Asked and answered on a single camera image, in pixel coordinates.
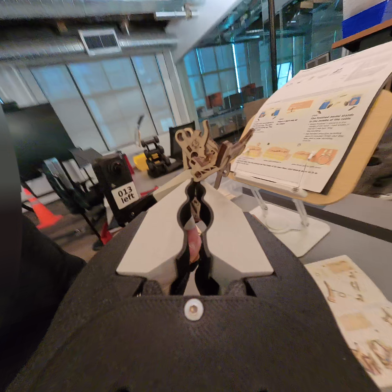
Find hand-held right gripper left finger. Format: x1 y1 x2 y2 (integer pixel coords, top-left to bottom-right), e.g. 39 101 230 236
116 179 197 296

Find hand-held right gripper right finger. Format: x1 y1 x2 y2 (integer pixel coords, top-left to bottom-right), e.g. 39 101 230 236
196 180 274 296

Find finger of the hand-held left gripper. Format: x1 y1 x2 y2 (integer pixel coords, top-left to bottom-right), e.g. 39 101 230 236
153 171 193 202

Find wooden model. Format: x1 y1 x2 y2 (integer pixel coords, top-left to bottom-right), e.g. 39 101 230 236
175 119 256 224

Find model parts instruction booklet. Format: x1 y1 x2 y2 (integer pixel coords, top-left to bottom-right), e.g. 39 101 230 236
305 254 392 389

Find person's left hand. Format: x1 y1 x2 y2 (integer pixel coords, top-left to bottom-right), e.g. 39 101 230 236
187 228 203 264

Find yellow plastic object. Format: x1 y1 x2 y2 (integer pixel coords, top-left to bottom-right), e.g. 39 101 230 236
133 153 151 172

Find black dumbbell rack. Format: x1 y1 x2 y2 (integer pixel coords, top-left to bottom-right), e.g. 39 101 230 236
141 136 181 179

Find black tripod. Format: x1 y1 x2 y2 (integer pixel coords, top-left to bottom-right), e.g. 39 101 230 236
42 149 105 249

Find orange traffic cone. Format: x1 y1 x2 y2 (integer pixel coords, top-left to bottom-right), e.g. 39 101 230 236
23 187 63 230

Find black monitor screen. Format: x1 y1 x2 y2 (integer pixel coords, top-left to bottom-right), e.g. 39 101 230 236
0 104 75 182

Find white air vent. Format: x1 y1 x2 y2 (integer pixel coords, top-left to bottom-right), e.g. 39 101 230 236
78 29 122 56

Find wooden book stand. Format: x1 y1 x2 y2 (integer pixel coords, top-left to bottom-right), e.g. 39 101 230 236
228 89 392 258

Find printed instruction sheet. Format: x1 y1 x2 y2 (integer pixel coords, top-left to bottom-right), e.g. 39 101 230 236
231 40 392 194

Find black pole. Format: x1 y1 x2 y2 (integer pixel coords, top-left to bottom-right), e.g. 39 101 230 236
268 0 278 99

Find wooden shelf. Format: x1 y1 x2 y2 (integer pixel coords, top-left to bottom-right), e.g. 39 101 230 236
332 18 392 52

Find silver air duct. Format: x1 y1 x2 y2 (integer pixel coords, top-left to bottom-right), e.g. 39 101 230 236
0 37 172 63

